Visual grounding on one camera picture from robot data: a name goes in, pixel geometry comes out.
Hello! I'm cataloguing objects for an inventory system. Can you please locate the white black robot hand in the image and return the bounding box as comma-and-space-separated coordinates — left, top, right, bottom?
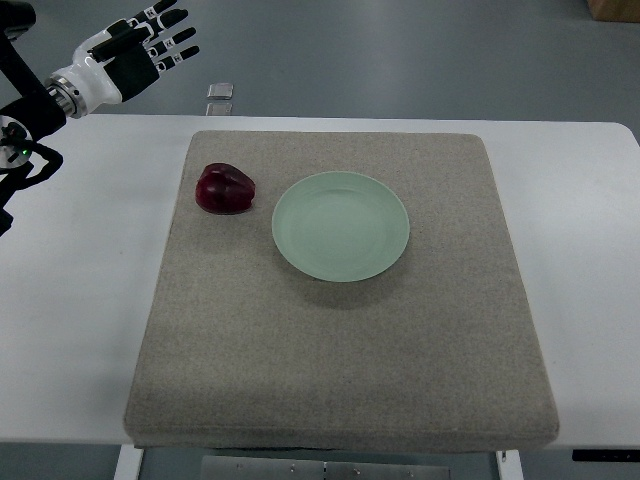
45, 1, 199, 119

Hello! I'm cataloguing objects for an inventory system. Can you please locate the dark red apple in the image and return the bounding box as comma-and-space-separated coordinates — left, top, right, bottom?
195, 163, 256, 215

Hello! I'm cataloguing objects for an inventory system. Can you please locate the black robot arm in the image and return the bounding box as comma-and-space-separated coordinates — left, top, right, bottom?
1, 1, 66, 233

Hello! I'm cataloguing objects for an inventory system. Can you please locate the lower metal floor plate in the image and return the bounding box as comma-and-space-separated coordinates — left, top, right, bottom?
205, 102, 233, 116

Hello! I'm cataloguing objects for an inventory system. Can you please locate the metal floor plate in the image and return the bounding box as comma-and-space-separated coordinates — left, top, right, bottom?
207, 82, 234, 100
205, 102, 233, 116

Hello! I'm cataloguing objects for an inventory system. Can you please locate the upper metal floor plate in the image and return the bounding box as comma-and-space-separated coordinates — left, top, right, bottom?
207, 82, 234, 100

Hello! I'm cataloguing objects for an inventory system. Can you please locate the light green plate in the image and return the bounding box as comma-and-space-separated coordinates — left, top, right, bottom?
271, 171, 410, 283

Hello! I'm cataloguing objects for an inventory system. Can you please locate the beige fabric mat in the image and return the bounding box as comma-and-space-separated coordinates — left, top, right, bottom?
124, 131, 559, 453

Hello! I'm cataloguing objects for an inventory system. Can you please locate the black table control panel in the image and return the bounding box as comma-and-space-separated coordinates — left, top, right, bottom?
572, 449, 640, 463

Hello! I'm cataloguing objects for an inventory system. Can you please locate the white table leg frame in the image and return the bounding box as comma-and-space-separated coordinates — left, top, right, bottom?
113, 445, 144, 480

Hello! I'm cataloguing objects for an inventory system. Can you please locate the grey metal base plate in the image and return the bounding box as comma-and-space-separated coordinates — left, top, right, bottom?
200, 456, 451, 480

